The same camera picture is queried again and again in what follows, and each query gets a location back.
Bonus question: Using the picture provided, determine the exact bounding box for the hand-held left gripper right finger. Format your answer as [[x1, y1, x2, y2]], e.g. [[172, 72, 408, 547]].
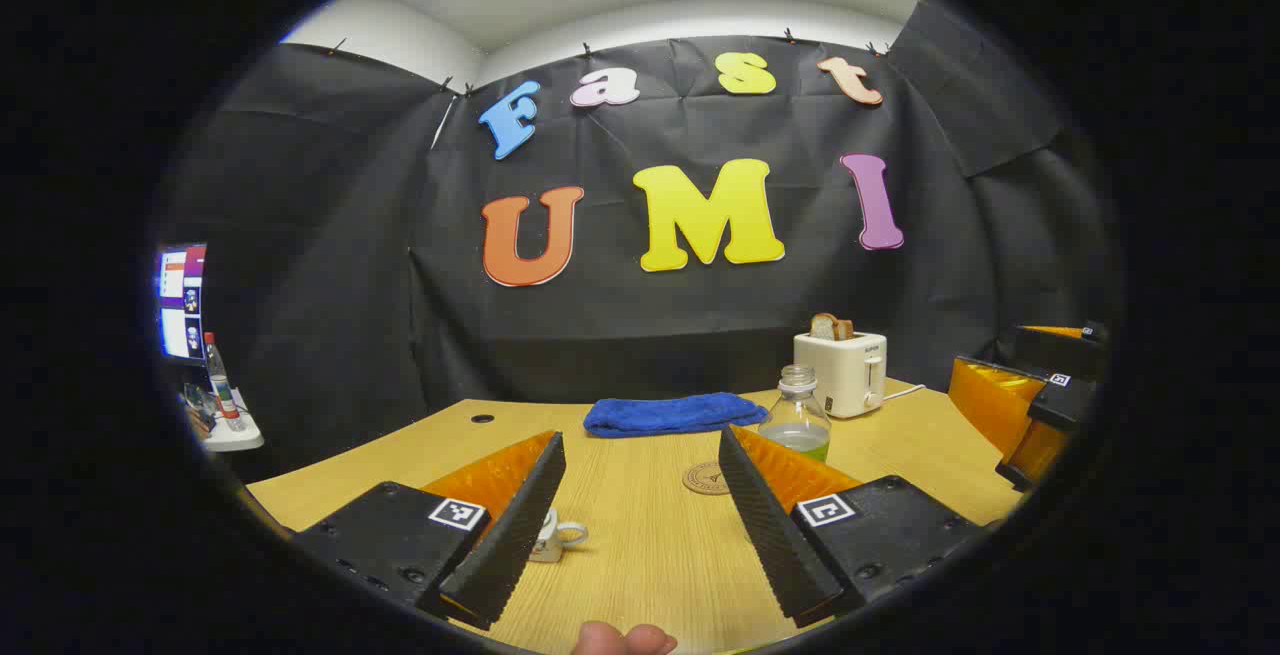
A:
[[718, 423, 991, 629]]

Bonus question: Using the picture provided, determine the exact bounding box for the computer monitor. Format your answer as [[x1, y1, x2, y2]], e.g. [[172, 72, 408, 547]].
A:
[[155, 243, 208, 366]]

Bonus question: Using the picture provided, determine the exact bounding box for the white teacup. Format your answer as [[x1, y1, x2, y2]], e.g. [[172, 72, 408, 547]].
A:
[[528, 507, 590, 564]]

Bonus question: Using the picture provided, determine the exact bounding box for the round cork coaster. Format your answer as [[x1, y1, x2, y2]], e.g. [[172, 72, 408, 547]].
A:
[[683, 461, 733, 496]]

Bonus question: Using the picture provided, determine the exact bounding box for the green label water bottle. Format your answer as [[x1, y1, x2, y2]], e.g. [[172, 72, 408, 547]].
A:
[[757, 364, 833, 463]]

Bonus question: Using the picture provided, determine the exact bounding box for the blue towel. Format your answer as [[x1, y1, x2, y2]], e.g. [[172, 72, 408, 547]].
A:
[[583, 392, 769, 438]]

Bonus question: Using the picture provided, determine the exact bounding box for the red-capped clear plastic bottle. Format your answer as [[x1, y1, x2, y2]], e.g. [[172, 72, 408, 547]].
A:
[[203, 332, 246, 433]]

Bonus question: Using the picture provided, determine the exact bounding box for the white side table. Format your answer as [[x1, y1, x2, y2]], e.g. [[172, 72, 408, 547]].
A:
[[185, 390, 266, 453]]

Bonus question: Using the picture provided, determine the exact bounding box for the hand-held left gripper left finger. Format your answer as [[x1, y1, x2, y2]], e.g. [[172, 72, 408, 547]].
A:
[[290, 430, 567, 633]]

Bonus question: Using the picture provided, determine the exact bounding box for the white toaster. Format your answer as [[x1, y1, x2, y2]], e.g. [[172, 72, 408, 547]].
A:
[[793, 330, 889, 420]]

